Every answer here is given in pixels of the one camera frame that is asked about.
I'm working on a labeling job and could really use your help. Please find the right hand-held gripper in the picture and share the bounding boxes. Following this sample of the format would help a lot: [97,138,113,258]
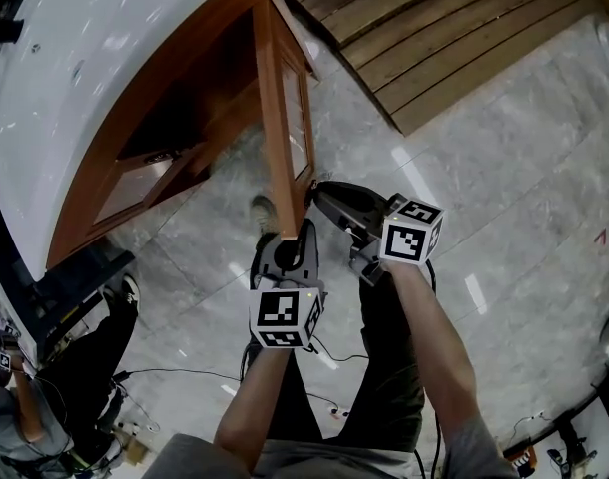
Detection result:
[305,180,445,288]

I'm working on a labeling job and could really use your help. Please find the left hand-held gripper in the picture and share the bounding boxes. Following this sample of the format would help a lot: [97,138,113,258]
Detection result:
[248,218,329,351]

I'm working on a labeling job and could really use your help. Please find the wooden cabinet door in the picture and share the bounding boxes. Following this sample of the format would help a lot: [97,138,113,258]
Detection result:
[87,142,211,240]
[252,0,318,241]

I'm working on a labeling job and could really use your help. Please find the person's left forearm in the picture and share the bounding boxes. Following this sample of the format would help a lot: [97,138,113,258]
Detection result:
[213,339,316,474]

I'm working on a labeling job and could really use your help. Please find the person's right forearm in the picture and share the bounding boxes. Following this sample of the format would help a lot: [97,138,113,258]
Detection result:
[381,259,486,451]

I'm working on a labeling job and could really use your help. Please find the another person's forearm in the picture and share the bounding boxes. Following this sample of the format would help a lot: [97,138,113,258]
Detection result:
[8,364,45,444]

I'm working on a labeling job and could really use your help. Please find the closed wooden cabinet door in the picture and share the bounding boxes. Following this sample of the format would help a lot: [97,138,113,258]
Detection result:
[87,142,211,240]

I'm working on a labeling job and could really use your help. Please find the wooden vanity cabinet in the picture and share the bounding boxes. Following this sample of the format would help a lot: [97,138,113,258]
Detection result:
[44,0,321,271]

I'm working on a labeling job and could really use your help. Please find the person's left hand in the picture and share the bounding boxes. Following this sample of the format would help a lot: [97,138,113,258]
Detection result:
[257,275,308,292]

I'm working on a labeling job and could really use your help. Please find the person's tan shoe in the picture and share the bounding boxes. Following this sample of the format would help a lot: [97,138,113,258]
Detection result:
[249,195,282,241]

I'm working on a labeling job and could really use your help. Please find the person's dark trousers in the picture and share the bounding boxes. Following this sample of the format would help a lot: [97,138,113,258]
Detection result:
[239,232,426,454]

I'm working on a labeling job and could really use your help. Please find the wooden plank deck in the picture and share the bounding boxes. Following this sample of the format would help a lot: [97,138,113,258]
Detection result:
[273,0,609,137]

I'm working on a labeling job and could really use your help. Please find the person's grey shirt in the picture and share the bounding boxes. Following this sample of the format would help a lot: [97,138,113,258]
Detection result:
[156,414,521,479]

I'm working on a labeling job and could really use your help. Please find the small cardboard box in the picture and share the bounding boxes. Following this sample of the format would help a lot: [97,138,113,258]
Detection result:
[123,435,150,467]

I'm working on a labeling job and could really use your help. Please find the black desk with equipment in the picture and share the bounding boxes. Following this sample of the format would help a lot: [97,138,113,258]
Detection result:
[502,361,609,479]

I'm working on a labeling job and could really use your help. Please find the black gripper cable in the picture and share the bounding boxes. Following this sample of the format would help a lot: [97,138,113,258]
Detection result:
[423,260,441,296]

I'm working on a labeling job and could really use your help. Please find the thin black floor cable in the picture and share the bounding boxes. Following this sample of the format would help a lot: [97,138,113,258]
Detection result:
[112,365,242,384]

